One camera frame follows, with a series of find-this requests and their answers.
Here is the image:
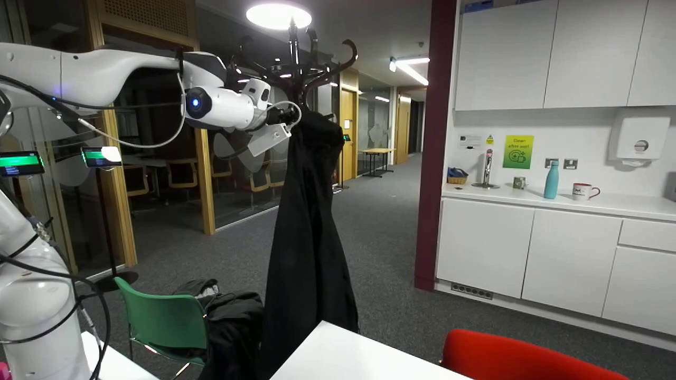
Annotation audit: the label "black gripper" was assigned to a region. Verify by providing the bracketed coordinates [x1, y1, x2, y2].
[266, 103, 300, 128]

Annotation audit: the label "black jacket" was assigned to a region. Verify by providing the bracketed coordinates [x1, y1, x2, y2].
[260, 111, 359, 380]

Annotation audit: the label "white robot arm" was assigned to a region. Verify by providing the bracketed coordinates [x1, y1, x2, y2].
[0, 42, 280, 380]

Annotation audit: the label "dark green jacket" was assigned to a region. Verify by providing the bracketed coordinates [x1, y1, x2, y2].
[175, 280, 263, 380]

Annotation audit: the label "green plastic chair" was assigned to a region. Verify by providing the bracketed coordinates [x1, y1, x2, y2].
[113, 276, 206, 380]

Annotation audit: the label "red chair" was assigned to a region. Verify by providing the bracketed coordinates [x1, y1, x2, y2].
[441, 329, 628, 380]

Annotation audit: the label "dark wooden coat stand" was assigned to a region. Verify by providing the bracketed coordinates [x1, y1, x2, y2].
[238, 23, 359, 105]

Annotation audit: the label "yellow hallway table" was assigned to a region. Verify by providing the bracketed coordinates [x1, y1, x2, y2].
[364, 148, 388, 177]

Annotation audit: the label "white upper kitchen cabinets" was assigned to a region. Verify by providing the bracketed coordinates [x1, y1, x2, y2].
[455, 0, 676, 111]

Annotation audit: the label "white kitchen cabinets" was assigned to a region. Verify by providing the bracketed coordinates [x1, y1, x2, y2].
[432, 188, 676, 351]
[455, 0, 676, 111]

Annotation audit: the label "white table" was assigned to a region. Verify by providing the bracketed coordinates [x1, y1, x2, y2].
[270, 322, 464, 380]

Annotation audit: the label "teal water bottle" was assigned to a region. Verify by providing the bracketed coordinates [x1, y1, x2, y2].
[542, 159, 560, 201]

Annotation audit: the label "white mug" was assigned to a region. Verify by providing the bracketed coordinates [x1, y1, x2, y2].
[572, 182, 601, 201]

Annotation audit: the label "white paper towel dispenser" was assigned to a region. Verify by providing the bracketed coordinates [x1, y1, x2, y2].
[609, 117, 670, 170]

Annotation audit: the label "white lower kitchen cabinets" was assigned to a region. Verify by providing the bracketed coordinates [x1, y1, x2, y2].
[432, 188, 676, 351]

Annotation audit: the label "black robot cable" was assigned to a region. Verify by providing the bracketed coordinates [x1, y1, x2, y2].
[0, 74, 190, 153]

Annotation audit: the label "green wall poster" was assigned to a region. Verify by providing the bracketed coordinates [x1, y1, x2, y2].
[502, 136, 535, 170]

